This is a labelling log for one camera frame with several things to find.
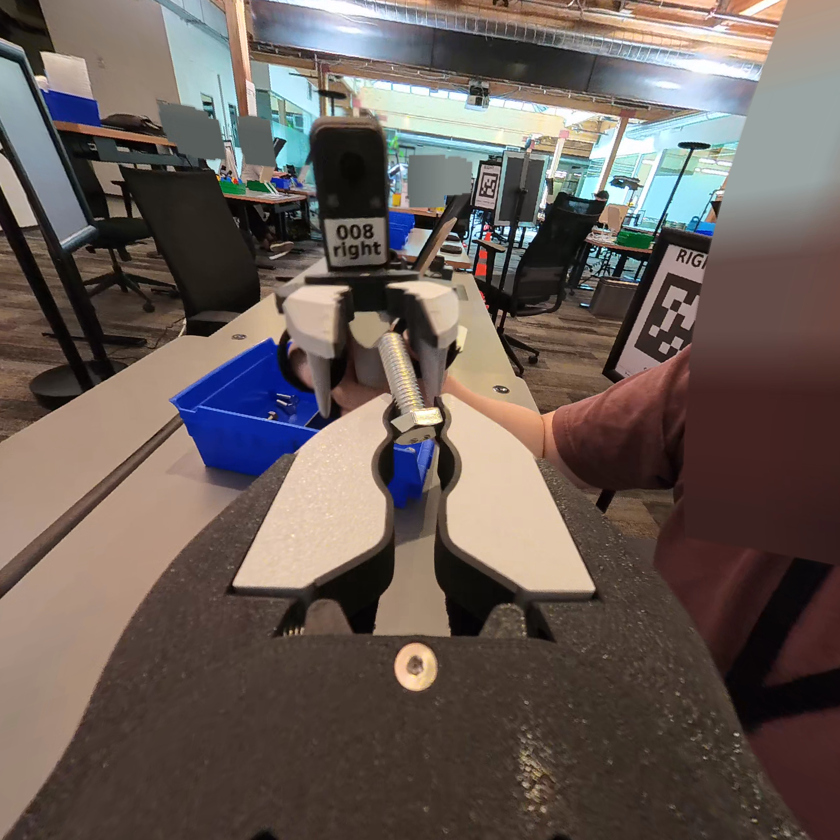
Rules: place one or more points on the small framed code sign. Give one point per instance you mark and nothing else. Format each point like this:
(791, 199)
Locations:
(487, 187)

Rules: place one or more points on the blue divided parts bin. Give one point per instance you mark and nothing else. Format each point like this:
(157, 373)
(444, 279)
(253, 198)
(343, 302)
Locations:
(229, 433)

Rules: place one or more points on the ceiling projector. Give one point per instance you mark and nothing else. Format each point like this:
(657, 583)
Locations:
(479, 95)

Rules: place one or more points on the grey storage box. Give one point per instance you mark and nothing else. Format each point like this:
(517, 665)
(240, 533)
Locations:
(613, 298)

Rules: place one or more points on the large framed code sign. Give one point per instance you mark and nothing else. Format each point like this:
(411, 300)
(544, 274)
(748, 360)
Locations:
(663, 315)

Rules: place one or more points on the black bag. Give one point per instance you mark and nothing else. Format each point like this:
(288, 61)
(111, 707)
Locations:
(131, 123)

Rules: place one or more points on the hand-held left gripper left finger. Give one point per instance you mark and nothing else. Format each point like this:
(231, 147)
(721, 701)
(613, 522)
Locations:
(315, 512)

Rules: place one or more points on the black office chair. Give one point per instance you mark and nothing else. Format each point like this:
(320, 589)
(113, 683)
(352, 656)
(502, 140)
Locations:
(118, 233)
(197, 243)
(558, 256)

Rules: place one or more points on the wooden-top desk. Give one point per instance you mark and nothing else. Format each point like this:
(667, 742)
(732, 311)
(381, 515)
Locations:
(85, 128)

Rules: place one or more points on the orange traffic cone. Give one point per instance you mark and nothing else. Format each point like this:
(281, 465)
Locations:
(482, 262)

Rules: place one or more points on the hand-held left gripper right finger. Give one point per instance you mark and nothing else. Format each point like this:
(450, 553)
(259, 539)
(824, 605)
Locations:
(512, 512)

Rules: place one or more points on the tilted wooden document board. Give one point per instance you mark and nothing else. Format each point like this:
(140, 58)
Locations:
(436, 246)

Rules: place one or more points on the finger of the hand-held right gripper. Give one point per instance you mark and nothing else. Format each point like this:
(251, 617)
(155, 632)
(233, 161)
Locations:
(312, 321)
(436, 315)

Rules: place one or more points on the blue storage bin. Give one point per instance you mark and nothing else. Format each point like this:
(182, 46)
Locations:
(72, 108)
(401, 229)

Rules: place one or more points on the black floor lamp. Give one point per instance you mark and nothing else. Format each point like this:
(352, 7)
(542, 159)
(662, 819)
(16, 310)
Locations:
(694, 145)

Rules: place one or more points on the screen on black floor stand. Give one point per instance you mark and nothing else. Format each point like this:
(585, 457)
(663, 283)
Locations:
(33, 164)

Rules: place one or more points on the green plastic bin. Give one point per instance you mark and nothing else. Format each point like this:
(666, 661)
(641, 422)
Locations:
(636, 241)
(233, 186)

